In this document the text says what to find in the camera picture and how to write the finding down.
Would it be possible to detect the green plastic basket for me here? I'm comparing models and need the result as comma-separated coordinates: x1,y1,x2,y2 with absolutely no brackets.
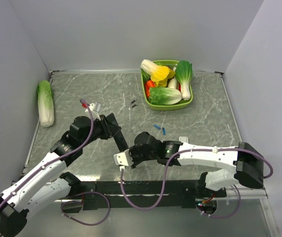
140,59,194,111

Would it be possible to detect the green bok choy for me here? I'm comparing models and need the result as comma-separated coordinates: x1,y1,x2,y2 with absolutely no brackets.
175,60,193,100

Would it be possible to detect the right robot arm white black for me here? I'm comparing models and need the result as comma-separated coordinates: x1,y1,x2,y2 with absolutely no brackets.
129,132,264,197

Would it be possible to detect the aluminium frame rail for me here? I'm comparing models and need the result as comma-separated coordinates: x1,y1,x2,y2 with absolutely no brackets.
9,180,267,203

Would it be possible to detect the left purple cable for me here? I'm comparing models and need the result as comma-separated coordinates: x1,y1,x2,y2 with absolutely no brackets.
0,98,112,237

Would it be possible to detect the green lettuce head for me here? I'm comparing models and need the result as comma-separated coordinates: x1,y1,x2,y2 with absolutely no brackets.
148,87,182,105

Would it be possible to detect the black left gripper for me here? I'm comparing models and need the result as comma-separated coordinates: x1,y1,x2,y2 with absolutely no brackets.
80,114,121,147

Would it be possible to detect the white radish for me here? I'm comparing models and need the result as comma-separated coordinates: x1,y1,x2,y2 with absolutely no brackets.
167,77,178,89

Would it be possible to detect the red pepper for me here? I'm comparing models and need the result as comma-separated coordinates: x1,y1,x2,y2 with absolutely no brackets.
145,80,156,98

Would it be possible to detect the black remote control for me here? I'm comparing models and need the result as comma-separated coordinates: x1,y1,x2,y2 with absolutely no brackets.
113,131,129,152

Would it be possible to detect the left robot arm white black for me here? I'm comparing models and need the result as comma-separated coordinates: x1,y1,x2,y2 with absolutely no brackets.
0,114,127,237

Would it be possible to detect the white remote control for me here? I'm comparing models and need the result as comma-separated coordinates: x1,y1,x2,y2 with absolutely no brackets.
179,136,189,143

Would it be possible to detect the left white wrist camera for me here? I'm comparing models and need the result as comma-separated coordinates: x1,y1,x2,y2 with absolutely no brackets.
81,102,101,120

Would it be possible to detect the black base bar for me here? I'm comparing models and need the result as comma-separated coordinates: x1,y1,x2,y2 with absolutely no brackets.
68,180,227,210

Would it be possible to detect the yellow leaf cabbage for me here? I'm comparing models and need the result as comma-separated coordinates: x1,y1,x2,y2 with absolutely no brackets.
140,59,175,87

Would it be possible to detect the napa cabbage on table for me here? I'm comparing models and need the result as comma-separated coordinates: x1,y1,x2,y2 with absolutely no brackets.
37,80,54,127

